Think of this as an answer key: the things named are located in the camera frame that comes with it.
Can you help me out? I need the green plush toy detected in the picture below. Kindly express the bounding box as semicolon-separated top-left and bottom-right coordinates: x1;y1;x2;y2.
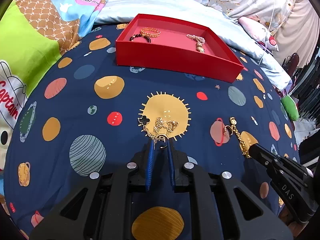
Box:
281;95;299;121

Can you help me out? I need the white cartoon face pillow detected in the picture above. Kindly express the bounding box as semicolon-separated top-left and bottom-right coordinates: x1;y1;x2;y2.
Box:
238;17;279;51

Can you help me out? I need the red jewelry tray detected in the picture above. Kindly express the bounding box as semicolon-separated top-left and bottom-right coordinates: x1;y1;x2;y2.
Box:
116;14;244;83

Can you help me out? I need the colourful monkey cartoon blanket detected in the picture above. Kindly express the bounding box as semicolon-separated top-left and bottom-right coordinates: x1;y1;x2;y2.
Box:
1;0;106;163

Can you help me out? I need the gold link watch band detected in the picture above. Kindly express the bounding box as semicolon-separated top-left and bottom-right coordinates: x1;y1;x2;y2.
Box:
196;42;205;53

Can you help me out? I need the pearl rose gold bracelet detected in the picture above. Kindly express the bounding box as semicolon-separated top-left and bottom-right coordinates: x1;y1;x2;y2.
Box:
186;34;206;43

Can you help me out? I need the gold hoop earring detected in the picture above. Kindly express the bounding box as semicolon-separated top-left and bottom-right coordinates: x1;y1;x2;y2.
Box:
223;125;233;139

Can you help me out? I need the light blue quilt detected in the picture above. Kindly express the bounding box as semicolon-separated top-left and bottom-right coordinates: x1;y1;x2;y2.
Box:
95;0;292;92

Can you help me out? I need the navy planet print bedspread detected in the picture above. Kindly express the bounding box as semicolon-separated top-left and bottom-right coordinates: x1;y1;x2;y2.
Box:
4;25;299;235

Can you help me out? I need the thin gold clover necklace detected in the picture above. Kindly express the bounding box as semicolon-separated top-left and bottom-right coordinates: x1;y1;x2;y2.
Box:
137;115;180;151

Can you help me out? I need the gold chunky chain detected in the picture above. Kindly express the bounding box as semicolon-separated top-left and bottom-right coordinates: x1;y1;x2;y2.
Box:
229;116;252;159

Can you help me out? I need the dark metal chair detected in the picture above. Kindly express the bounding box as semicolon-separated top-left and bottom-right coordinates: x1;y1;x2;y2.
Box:
282;53;299;77

